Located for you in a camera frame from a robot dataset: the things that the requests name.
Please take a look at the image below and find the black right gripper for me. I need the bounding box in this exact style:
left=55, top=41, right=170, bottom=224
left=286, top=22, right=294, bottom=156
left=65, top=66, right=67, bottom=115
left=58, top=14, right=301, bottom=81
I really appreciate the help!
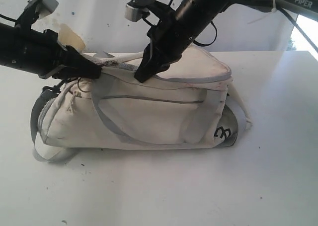
left=134, top=0, right=229, bottom=83

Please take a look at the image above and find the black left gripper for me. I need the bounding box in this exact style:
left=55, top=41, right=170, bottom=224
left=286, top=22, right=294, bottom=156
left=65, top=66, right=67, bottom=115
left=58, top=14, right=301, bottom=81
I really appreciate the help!
left=0, top=23, right=101, bottom=79

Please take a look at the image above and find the white canvas duffel bag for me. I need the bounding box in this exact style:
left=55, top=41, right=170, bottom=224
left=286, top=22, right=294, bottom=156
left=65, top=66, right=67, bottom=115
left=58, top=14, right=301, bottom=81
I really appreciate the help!
left=30, top=45, right=252, bottom=161

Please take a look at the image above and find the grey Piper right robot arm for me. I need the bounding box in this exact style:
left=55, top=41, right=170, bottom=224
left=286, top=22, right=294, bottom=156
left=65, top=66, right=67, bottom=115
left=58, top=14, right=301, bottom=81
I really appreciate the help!
left=125, top=0, right=318, bottom=82

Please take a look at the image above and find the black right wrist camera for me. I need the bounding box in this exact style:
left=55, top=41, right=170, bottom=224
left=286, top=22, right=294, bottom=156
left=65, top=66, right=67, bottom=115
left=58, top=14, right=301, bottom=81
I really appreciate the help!
left=125, top=0, right=174, bottom=22

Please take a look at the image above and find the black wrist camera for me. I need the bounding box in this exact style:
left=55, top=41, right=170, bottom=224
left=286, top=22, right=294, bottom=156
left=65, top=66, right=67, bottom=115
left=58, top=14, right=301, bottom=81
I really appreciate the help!
left=125, top=0, right=174, bottom=22
left=14, top=0, right=59, bottom=30

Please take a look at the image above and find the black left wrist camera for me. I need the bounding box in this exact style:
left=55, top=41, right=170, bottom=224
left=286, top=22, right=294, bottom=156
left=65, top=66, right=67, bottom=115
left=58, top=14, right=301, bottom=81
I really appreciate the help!
left=14, top=0, right=59, bottom=30

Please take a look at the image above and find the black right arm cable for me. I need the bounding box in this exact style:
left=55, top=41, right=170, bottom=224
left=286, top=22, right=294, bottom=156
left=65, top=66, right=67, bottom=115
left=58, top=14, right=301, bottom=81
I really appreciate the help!
left=280, top=7, right=318, bottom=53

